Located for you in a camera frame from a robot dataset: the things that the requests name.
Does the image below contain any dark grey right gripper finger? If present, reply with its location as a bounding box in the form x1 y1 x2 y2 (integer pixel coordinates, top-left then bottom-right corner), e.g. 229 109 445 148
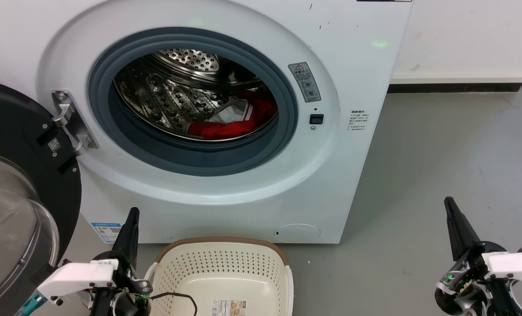
444 197 481 262

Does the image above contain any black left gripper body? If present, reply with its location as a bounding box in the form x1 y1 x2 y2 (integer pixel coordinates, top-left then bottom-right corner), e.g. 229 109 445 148
90 251 152 316

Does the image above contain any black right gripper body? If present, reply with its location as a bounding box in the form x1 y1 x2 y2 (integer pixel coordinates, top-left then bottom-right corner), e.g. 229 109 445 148
435 241 522 316

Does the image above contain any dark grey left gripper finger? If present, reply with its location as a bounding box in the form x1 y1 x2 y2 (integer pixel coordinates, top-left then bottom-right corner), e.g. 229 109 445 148
112 207 140 268

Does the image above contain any red and white garment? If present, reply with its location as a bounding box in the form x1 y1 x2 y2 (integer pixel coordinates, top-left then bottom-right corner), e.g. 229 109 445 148
187 91 278 141

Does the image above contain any cream perforated laundry basket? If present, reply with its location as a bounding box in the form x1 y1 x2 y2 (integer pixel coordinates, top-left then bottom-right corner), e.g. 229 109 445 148
144 237 295 316

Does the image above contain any stainless steel washing machine drum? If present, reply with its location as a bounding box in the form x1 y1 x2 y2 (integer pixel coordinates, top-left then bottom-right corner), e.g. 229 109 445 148
114 48 279 142

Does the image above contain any black round washer door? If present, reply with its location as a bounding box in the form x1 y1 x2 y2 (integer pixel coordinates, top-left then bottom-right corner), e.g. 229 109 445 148
0 78 83 316

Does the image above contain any blue and white energy label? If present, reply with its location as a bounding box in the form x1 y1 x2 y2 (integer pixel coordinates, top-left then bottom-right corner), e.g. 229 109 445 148
90 222 123 244

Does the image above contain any white front-load washing machine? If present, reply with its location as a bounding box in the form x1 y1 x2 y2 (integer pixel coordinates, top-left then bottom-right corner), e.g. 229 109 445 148
0 0 415 244

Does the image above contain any grey rubber door gasket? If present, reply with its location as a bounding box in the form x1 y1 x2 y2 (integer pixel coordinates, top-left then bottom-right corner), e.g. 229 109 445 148
88 27 299 177

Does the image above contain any silver metal door hinge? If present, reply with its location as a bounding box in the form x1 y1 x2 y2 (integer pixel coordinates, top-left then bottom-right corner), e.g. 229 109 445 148
51 90 99 157

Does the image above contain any white and black baseboard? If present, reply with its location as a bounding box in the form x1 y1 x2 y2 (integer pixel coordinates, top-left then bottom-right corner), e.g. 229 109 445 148
387 72 522 93

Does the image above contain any round white filter cover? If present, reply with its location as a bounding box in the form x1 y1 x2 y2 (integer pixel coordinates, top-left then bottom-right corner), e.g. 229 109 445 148
274 223 321 243

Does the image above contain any grey warning sticker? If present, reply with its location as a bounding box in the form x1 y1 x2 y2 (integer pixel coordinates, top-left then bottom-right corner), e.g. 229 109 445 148
288 62 321 103

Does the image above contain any thin black cable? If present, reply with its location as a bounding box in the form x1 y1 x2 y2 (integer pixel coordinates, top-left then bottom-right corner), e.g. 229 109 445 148
149 291 198 316

